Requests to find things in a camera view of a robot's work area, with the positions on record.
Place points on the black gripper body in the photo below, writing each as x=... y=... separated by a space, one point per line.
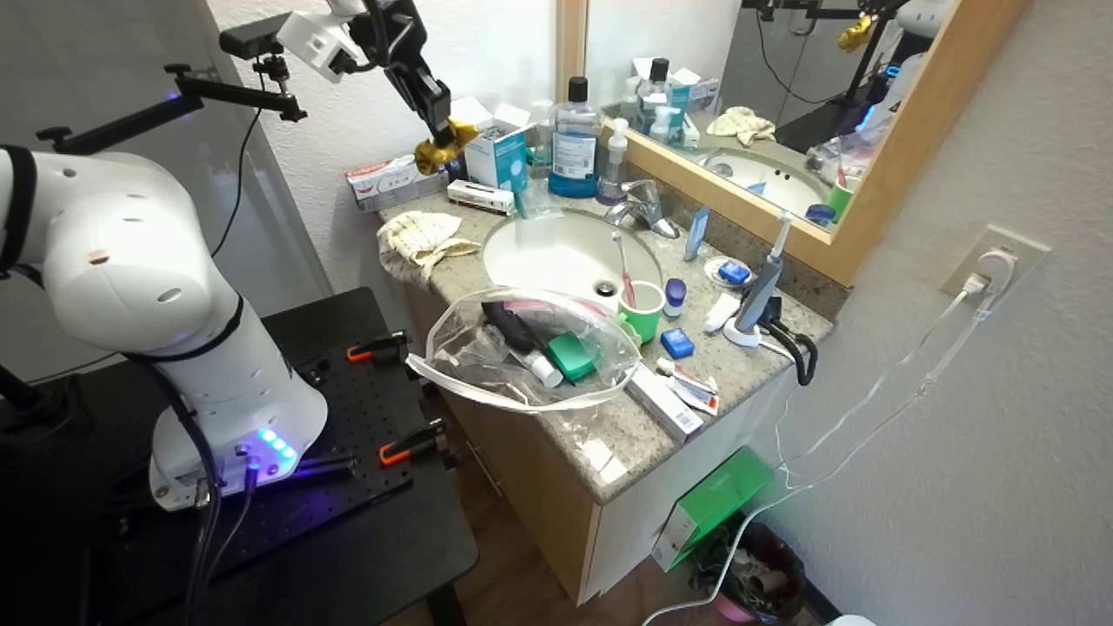
x=400 y=52

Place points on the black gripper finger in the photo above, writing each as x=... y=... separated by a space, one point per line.
x=458 y=119
x=438 y=127

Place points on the gold satin scrunchie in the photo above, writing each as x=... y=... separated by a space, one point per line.
x=442 y=155

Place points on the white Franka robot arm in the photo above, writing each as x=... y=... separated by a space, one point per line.
x=115 y=255

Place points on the white oval sink basin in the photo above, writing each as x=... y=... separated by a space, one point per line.
x=557 y=247

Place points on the chrome sink faucet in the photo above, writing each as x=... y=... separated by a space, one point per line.
x=646 y=207

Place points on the clear plastic zip bag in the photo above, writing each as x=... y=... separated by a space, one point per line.
x=511 y=382

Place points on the open white box of packets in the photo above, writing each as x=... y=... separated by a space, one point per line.
x=505 y=145

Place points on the white box with red print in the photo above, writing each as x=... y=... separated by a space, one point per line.
x=387 y=181

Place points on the small white cardboard box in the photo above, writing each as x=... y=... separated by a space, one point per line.
x=477 y=196

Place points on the blue mouthwash bottle black cap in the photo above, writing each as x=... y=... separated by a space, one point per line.
x=574 y=141

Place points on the small white plastic bottle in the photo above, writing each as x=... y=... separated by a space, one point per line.
x=615 y=161

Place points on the black plastic device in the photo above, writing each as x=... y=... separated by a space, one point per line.
x=511 y=329

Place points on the red white manual toothbrush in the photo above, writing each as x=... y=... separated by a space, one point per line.
x=625 y=266

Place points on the orange black clamp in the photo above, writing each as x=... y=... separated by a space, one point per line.
x=413 y=446
x=376 y=349

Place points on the small green box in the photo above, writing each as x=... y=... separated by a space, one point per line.
x=573 y=357

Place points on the light blue small tube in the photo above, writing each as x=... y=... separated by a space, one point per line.
x=696 y=235

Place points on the green plastic cup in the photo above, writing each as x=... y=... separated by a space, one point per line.
x=642 y=313

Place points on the round blue lid container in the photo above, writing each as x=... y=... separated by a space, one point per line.
x=672 y=296

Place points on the blue floss box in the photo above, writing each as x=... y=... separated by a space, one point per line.
x=675 y=342

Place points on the small blue case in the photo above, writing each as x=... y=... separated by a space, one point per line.
x=736 y=273

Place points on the small white tube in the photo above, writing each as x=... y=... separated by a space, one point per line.
x=720 y=310

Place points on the blue white electric toothbrush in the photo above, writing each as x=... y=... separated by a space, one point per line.
x=759 y=296

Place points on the flat white toothpaste box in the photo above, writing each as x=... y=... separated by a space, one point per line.
x=662 y=404

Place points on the white red toothpaste tube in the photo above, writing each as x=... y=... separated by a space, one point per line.
x=690 y=388

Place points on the wooden vanity cabinet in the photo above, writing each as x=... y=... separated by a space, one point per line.
x=543 y=521

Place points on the black robot table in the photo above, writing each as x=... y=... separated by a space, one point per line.
x=351 y=558

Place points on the green cardboard box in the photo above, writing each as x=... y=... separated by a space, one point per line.
x=719 y=506

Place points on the dark floor basket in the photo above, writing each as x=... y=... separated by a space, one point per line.
x=753 y=577

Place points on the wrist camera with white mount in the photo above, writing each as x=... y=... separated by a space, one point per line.
x=291 y=34

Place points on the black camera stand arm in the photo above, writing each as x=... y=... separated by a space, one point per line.
x=221 y=96

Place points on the wood framed wall mirror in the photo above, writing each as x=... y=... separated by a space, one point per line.
x=883 y=196

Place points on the white wall outlet plate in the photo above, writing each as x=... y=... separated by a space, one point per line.
x=995 y=261

